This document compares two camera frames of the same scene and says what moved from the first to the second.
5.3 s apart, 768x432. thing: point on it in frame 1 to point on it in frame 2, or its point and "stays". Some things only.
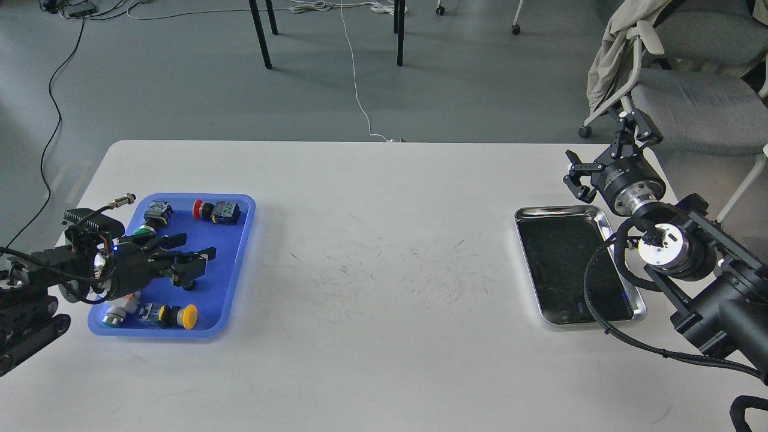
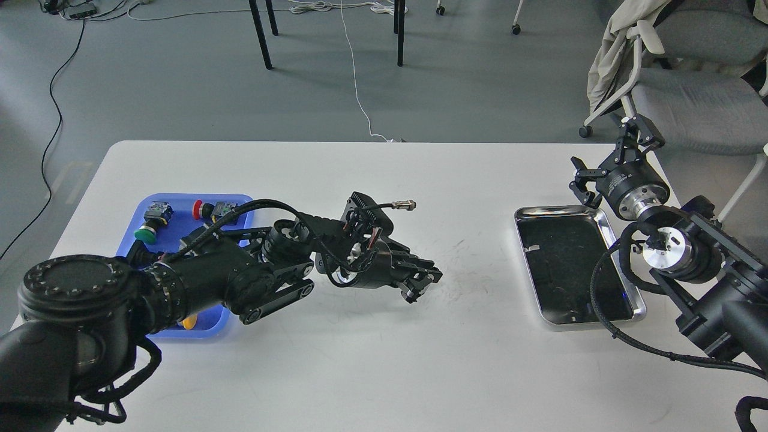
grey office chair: (700, 78) stays
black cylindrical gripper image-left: (132, 267) to (374, 266)
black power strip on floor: (73, 11) stays
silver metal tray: (557, 243) stays
